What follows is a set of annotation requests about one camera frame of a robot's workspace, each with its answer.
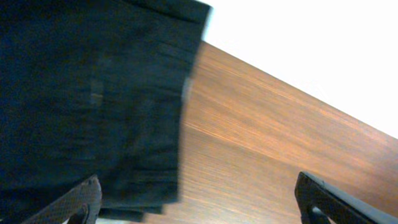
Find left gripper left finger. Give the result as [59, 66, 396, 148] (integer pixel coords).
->
[21, 175, 102, 224]

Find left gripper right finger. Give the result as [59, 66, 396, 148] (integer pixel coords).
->
[295, 172, 397, 224]

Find black shorts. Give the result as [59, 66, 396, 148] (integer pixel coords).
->
[1, 0, 211, 223]

